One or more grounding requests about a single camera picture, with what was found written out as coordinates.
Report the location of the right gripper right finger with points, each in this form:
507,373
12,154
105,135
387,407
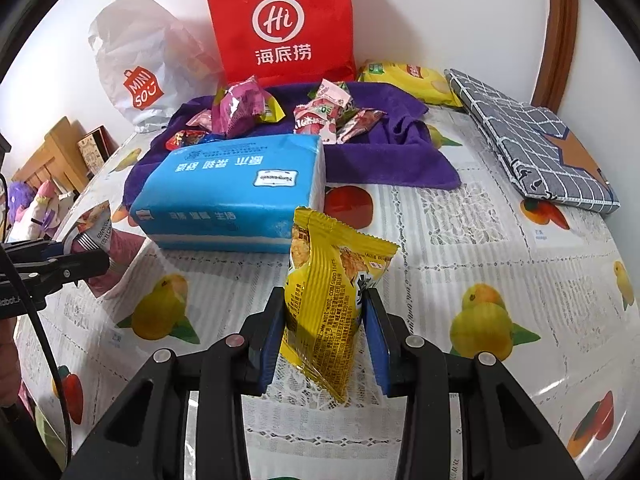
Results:
504,435

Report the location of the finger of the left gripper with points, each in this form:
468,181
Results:
37,279
33,249

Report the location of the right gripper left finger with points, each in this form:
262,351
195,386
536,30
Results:
142,435

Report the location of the red foil candy packet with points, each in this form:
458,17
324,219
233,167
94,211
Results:
184,138

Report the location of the small pink candy packet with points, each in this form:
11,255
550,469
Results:
202,119

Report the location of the yellow snack packet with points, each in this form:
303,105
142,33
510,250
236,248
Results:
331,265

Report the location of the pink purple snack bag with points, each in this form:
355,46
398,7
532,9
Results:
239,108

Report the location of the strawberry lychee jelly packet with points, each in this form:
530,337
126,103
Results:
319,117

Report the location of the toy story candy packet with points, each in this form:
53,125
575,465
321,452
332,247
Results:
363,121

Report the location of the red pink snack packet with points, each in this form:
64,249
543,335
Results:
94,230

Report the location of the white pink nougat packet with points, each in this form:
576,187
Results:
335,93

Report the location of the person's left hand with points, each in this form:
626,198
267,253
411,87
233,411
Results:
10,370

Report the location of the plush toy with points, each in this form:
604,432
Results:
39,217

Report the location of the wooden headboard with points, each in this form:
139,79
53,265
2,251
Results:
57,159

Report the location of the patterned book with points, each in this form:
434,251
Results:
96,147

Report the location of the blue tissue pack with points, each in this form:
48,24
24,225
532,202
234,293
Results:
232,196

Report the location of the white Miniso plastic bag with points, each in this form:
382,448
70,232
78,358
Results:
149,63

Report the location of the grey checked folded cloth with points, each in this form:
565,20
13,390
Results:
541,155

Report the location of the purple towel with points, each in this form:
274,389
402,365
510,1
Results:
398,150

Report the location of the red paper Haidilao bag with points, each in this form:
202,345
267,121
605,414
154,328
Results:
285,41

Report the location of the yellow chips bag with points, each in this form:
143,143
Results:
425,84

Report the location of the brown wooden door frame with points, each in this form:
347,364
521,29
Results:
557,56

